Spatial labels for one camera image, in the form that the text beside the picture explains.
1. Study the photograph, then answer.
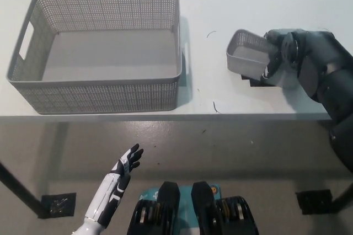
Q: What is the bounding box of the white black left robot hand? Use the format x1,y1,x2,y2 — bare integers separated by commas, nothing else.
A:
84,143,145,229

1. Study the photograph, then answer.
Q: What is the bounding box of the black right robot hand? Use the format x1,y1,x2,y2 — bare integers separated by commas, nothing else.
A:
260,29,302,90

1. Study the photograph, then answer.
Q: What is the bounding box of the small grey perforated basket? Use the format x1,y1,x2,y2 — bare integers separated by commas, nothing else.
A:
226,29,274,80

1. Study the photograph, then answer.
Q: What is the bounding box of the black tape patch on table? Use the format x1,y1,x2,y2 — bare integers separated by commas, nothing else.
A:
239,73,280,88

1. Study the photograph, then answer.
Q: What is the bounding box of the black teal robot torso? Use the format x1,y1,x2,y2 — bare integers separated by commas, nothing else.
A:
126,181,260,235

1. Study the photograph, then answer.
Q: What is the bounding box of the large grey perforated basket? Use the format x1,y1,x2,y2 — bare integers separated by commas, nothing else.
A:
6,0,191,115

